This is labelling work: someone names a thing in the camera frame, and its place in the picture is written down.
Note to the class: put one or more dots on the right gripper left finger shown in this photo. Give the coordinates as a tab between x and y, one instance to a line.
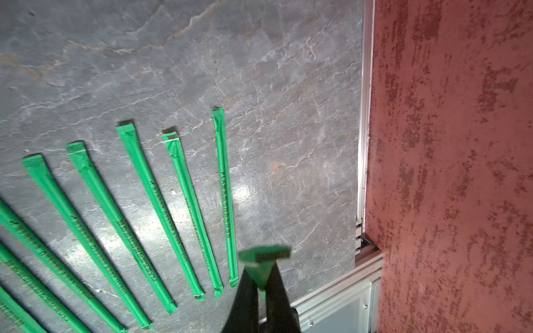
243	316

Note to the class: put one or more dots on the green straw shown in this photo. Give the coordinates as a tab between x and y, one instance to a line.
37	168
131	143
18	315
79	156
41	291
23	233
226	194
174	146
259	261

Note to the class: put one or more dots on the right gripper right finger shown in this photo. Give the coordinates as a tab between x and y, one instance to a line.
280	315

